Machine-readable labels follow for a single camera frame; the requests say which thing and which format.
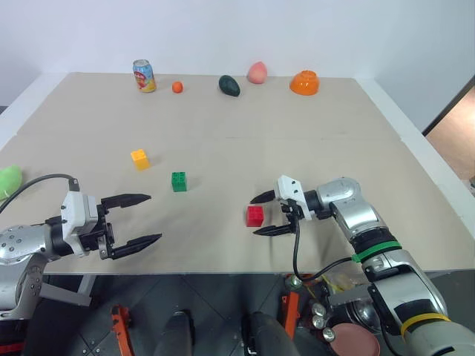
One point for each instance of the orange metal stand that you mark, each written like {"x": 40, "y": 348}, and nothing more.
{"x": 120, "y": 326}
{"x": 290, "y": 315}

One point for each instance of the grey table bracket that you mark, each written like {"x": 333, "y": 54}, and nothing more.
{"x": 65, "y": 293}

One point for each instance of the shiny metal bowl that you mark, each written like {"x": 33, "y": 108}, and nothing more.
{"x": 361, "y": 311}

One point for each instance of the dark green avocado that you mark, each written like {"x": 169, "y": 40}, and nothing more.
{"x": 229, "y": 86}

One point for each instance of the yellow rubber band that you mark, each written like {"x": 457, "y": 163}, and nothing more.
{"x": 419, "y": 320}

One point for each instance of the red toy brick cube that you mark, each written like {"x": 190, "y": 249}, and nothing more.
{"x": 255, "y": 216}

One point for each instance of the green toy brick cube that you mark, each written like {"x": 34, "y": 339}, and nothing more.
{"x": 179, "y": 182}

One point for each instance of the colourful drink can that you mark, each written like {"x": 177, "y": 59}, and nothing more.
{"x": 144, "y": 78}

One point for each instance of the light green soft toy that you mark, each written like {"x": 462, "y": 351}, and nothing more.
{"x": 8, "y": 181}

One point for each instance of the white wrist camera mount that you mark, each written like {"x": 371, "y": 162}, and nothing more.
{"x": 291, "y": 187}
{"x": 79, "y": 211}

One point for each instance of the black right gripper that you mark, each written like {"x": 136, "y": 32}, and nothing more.
{"x": 291, "y": 211}

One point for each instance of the silver can top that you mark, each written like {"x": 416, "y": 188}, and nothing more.
{"x": 329, "y": 334}
{"x": 295, "y": 282}
{"x": 319, "y": 322}
{"x": 318, "y": 308}

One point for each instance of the brown round plate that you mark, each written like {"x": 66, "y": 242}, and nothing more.
{"x": 352, "y": 339}

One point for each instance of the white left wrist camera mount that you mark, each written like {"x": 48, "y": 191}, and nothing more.
{"x": 79, "y": 211}

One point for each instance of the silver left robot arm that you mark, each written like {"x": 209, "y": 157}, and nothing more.
{"x": 15, "y": 244}

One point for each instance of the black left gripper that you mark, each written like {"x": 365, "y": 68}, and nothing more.
{"x": 92, "y": 243}

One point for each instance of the orange plastic bowl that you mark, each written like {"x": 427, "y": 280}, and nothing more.
{"x": 305, "y": 84}

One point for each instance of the dark rounded shape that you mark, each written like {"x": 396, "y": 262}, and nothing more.
{"x": 176, "y": 333}
{"x": 265, "y": 333}

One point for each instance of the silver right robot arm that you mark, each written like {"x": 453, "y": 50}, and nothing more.
{"x": 401, "y": 282}

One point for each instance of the small orange fruit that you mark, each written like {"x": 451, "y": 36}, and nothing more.
{"x": 178, "y": 87}

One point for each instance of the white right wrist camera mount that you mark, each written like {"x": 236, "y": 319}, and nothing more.
{"x": 291, "y": 187}

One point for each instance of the yellow toy brick cube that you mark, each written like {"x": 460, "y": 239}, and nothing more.
{"x": 141, "y": 160}

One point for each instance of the pink peach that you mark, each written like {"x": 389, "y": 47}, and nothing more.
{"x": 258, "y": 73}

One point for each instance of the brown wooden door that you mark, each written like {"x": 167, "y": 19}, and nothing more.
{"x": 454, "y": 137}

